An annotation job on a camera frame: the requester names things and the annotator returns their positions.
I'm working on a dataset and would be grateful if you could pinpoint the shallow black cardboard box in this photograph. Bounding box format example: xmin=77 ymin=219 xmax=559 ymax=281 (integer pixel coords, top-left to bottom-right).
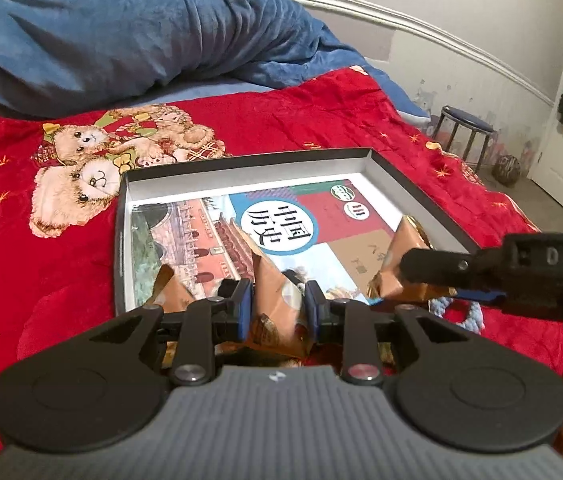
xmin=114 ymin=147 xmax=482 ymax=317

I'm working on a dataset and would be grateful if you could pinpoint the colourful history textbook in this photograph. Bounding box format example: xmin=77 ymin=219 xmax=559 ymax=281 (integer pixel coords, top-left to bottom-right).
xmin=129 ymin=172 xmax=412 ymax=311

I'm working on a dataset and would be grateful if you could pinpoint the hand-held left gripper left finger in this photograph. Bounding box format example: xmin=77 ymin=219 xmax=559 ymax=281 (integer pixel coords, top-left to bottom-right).
xmin=82 ymin=277 xmax=253 ymax=387

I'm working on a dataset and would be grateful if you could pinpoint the white curved wall moulding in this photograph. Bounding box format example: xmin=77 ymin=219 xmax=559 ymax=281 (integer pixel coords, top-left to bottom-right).
xmin=244 ymin=0 xmax=555 ymax=108

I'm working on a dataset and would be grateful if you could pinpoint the light blue bed sheet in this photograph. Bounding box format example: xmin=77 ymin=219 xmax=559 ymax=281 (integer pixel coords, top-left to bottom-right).
xmin=146 ymin=77 xmax=282 ymax=103

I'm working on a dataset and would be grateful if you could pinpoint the round blue-topped metal stool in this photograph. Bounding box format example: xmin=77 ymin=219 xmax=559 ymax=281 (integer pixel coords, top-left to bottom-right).
xmin=431 ymin=105 xmax=497 ymax=171

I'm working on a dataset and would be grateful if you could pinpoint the red bear-printed blanket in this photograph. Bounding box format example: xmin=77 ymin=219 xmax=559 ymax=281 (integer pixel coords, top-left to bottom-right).
xmin=0 ymin=65 xmax=563 ymax=461

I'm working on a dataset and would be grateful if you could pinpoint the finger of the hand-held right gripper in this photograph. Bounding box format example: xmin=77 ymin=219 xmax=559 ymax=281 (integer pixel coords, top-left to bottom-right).
xmin=454 ymin=287 xmax=508 ymax=307
xmin=400 ymin=247 xmax=507 ymax=286

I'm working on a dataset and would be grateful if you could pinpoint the blue plush duvet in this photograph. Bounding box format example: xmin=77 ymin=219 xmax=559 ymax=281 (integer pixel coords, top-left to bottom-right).
xmin=0 ymin=0 xmax=432 ymax=123

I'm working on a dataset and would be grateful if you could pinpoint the brown snack packet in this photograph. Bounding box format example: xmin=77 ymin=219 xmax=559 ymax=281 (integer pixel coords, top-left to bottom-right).
xmin=154 ymin=262 xmax=197 ymax=311
xmin=244 ymin=237 xmax=312 ymax=358
xmin=160 ymin=340 xmax=182 ymax=368
xmin=367 ymin=215 xmax=457 ymax=306

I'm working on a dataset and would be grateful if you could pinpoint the blue knitted scrunchie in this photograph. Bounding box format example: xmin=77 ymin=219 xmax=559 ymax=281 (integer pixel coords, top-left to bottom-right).
xmin=429 ymin=296 xmax=485 ymax=333

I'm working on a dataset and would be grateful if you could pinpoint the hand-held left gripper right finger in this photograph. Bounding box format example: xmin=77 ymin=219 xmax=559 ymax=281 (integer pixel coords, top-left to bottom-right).
xmin=305 ymin=281 xmax=472 ymax=386

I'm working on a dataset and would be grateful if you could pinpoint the brown patterned ball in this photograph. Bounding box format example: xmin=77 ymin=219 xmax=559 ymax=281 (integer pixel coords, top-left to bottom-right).
xmin=494 ymin=154 xmax=521 ymax=186

